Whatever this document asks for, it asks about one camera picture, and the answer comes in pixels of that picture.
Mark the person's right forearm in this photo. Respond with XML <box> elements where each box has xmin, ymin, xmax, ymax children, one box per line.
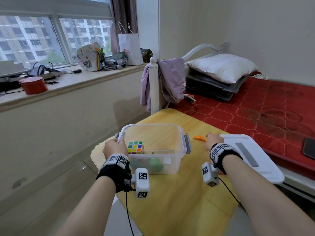
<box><xmin>220</xmin><ymin>155</ymin><xmax>315</xmax><ymax>236</ymax></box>

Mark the black phone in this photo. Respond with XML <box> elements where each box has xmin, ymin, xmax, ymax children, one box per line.
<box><xmin>302</xmin><ymin>138</ymin><xmax>315</xmax><ymax>160</ymax></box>

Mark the dark grey folded blanket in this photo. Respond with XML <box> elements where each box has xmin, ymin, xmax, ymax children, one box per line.
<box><xmin>185</xmin><ymin>69</ymin><xmax>249</xmax><ymax>102</ymax></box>

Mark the black pouch with cable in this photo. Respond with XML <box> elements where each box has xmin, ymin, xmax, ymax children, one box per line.
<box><xmin>30</xmin><ymin>62</ymin><xmax>61</xmax><ymax>76</ymax></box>

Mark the grey crumpled bag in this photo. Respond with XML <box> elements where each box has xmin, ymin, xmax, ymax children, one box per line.
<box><xmin>101</xmin><ymin>51</ymin><xmax>129</xmax><ymax>71</ymax></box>

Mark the purple garment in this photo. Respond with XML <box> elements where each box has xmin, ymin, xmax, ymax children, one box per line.
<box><xmin>140</xmin><ymin>58</ymin><xmax>187</xmax><ymax>113</ymax></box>

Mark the black marker wrist strap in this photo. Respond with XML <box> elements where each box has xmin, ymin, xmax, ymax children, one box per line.
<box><xmin>96</xmin><ymin>154</ymin><xmax>132</xmax><ymax>193</ymax></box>
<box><xmin>210</xmin><ymin>143</ymin><xmax>243</xmax><ymax>175</ymax></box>

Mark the clear plastic storage box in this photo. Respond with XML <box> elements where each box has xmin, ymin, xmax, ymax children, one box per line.
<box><xmin>115</xmin><ymin>124</ymin><xmax>192</xmax><ymax>175</ymax></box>

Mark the dark curtain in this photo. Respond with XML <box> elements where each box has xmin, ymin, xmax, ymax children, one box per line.
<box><xmin>109</xmin><ymin>0</ymin><xmax>139</xmax><ymax>55</ymax></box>

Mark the multicoloured puzzle cube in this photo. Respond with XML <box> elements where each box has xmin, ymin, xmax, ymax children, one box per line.
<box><xmin>127</xmin><ymin>141</ymin><xmax>145</xmax><ymax>155</ymax></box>

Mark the dark brown handbag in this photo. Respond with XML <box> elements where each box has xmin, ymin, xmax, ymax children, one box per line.
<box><xmin>140</xmin><ymin>48</ymin><xmax>153</xmax><ymax>63</ymax></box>

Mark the white storage box lid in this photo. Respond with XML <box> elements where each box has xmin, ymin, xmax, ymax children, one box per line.
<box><xmin>220</xmin><ymin>134</ymin><xmax>285</xmax><ymax>185</ymax></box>

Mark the person's left forearm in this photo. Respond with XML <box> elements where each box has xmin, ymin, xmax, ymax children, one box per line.
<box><xmin>55</xmin><ymin>176</ymin><xmax>116</xmax><ymax>236</ymax></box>

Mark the person's left hand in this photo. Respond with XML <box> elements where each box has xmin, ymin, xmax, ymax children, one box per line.
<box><xmin>103</xmin><ymin>138</ymin><xmax>129</xmax><ymax>160</ymax></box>

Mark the window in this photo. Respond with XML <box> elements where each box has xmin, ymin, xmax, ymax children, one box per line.
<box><xmin>0</xmin><ymin>0</ymin><xmax>116</xmax><ymax>77</ymax></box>

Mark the person's right hand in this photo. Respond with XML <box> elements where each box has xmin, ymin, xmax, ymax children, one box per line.
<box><xmin>205</xmin><ymin>133</ymin><xmax>224</xmax><ymax>152</ymax></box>

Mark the red quilted mattress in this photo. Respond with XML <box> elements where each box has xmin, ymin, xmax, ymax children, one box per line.
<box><xmin>170</xmin><ymin>77</ymin><xmax>315</xmax><ymax>181</ymax></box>

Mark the white paper shopping bag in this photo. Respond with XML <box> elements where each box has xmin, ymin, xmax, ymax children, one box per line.
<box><xmin>117</xmin><ymin>21</ymin><xmax>144</xmax><ymax>66</ymax></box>

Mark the black camera cable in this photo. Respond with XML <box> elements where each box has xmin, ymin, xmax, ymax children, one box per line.
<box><xmin>124</xmin><ymin>179</ymin><xmax>135</xmax><ymax>236</ymax></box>
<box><xmin>215</xmin><ymin>177</ymin><xmax>246</xmax><ymax>212</ymax></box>

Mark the green ball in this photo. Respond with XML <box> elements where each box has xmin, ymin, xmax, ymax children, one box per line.
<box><xmin>149</xmin><ymin>157</ymin><xmax>164</xmax><ymax>174</ymax></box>

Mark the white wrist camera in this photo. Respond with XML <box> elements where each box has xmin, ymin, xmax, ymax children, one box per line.
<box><xmin>130</xmin><ymin>168</ymin><xmax>150</xmax><ymax>198</ymax></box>
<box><xmin>201</xmin><ymin>162</ymin><xmax>220</xmax><ymax>187</ymax></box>

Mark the flat grey device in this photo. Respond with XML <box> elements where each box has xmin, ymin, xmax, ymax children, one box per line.
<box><xmin>0</xmin><ymin>71</ymin><xmax>62</xmax><ymax>92</ymax></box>

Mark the white printed plastic bag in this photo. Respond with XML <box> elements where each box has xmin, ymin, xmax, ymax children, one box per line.
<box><xmin>72</xmin><ymin>42</ymin><xmax>105</xmax><ymax>72</ymax></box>

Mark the white pillow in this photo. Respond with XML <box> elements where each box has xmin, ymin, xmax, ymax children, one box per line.
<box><xmin>188</xmin><ymin>53</ymin><xmax>259</xmax><ymax>84</ymax></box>

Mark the red round tin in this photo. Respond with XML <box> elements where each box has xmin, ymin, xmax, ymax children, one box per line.
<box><xmin>19</xmin><ymin>76</ymin><xmax>49</xmax><ymax>95</ymax></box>

